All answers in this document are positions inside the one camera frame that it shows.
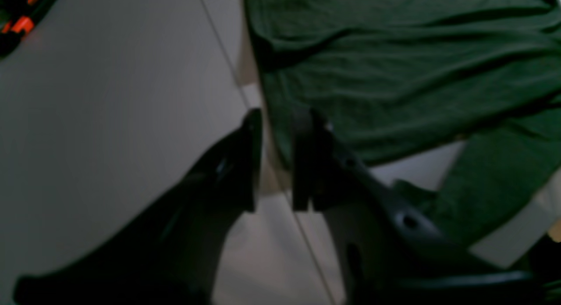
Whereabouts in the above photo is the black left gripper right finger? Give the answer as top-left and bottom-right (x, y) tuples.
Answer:
(292, 107), (544, 305)

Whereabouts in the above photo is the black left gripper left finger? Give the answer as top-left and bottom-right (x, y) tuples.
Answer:
(13, 109), (263, 305)

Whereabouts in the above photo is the dark green t-shirt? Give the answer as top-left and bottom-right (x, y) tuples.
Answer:
(245, 0), (561, 245)

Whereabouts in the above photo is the orange black utility knife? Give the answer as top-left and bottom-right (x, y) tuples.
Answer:
(0, 0), (57, 58)

